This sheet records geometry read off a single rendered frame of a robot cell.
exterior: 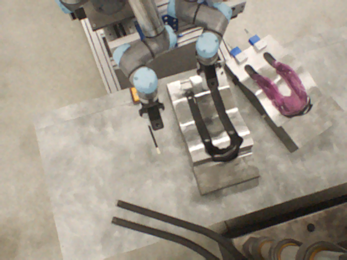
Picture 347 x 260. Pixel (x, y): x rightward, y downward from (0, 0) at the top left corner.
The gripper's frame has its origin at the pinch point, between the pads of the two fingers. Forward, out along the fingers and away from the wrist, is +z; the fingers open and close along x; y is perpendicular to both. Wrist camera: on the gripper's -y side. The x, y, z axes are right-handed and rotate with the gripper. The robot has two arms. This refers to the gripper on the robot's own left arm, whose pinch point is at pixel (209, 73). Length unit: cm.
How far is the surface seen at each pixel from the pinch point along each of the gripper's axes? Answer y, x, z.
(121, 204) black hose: -42, 52, -3
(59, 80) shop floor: 51, 94, 90
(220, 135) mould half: -27.0, 3.8, -3.1
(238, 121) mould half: -23.1, -5.6, 1.0
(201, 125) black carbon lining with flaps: -19.8, 10.1, 1.4
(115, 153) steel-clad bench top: -20, 50, 4
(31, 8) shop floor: 113, 102, 97
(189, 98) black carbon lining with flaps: -6.7, 11.0, 3.3
